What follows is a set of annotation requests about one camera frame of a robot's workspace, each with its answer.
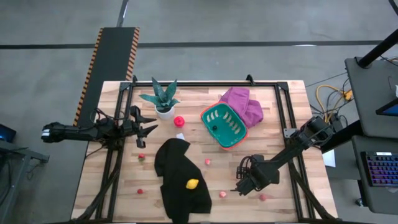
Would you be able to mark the pink toy peach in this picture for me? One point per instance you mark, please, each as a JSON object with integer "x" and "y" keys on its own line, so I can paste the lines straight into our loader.
{"x": 222, "y": 194}

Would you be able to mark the teal basket with orange rim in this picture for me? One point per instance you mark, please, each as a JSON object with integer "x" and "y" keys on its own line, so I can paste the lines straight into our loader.
{"x": 224, "y": 133}

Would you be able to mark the grey side table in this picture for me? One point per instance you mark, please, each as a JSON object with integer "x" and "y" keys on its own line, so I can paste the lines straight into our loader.
{"x": 31, "y": 155}

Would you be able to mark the red toy apple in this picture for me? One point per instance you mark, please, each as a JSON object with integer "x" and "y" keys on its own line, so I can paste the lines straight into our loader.
{"x": 179, "y": 121}

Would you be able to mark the small round red toy fruit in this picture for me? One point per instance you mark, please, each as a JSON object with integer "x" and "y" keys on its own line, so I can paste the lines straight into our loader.
{"x": 140, "y": 191}

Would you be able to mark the black aluminium rig frame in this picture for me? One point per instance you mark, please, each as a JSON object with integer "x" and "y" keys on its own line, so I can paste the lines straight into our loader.
{"x": 202, "y": 84}

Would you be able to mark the black desk pole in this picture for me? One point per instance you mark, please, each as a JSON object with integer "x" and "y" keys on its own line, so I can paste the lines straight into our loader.
{"x": 377, "y": 49}

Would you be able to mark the yellow toy lemon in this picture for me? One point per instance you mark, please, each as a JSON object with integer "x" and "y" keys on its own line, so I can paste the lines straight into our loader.
{"x": 192, "y": 184}

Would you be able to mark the laptop with blue screen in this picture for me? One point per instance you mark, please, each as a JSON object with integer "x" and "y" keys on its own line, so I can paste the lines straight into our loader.
{"x": 390, "y": 109}

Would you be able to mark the grey desk with keyboard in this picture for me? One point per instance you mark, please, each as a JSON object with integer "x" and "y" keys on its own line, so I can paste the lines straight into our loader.
{"x": 382, "y": 199}

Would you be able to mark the small reddish pink toy fruit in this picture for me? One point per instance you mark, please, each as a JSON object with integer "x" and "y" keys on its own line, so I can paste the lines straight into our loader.
{"x": 263, "y": 197}

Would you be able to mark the backlit computer keyboard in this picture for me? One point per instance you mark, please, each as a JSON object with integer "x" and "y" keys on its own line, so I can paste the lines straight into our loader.
{"x": 382, "y": 169}

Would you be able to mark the grey desk with black pole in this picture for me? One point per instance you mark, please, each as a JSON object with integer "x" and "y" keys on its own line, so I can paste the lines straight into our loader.
{"x": 370, "y": 93}

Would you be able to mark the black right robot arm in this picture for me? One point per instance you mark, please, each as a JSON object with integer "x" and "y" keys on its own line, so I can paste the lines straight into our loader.
{"x": 289, "y": 152}

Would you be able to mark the red toy strawberry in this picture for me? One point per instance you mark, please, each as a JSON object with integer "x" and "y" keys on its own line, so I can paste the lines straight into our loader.
{"x": 141, "y": 156}

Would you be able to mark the blue lit device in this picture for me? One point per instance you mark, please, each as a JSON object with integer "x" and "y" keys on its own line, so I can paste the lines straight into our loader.
{"x": 6, "y": 133}

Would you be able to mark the white paper sheet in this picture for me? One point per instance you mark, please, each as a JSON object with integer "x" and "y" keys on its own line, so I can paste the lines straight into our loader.
{"x": 329, "y": 159}

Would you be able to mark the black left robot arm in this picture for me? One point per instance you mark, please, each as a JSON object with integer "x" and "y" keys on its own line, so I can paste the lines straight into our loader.
{"x": 71, "y": 132}

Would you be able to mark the black caster wheel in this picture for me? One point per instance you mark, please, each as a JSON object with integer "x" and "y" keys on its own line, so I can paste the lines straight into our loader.
{"x": 359, "y": 202}

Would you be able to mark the purple cloth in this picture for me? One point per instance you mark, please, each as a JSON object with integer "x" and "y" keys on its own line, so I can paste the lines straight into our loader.
{"x": 245, "y": 105}

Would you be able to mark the black mat with hazard stripes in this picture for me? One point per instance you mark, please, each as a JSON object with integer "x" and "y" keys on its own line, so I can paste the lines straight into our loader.
{"x": 109, "y": 62}

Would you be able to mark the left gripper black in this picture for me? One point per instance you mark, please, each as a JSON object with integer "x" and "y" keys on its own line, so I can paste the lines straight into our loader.
{"x": 130, "y": 129}

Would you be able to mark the black cloth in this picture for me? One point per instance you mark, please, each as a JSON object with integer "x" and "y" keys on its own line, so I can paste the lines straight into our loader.
{"x": 180, "y": 180}

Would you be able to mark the snake plant in white pot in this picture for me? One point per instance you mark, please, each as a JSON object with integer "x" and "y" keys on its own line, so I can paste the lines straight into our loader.
{"x": 161, "y": 98}

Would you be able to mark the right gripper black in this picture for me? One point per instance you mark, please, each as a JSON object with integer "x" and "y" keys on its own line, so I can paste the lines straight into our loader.
{"x": 261, "y": 172}

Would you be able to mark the small white paper tag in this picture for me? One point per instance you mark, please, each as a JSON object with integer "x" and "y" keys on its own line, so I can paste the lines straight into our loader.
{"x": 180, "y": 136}

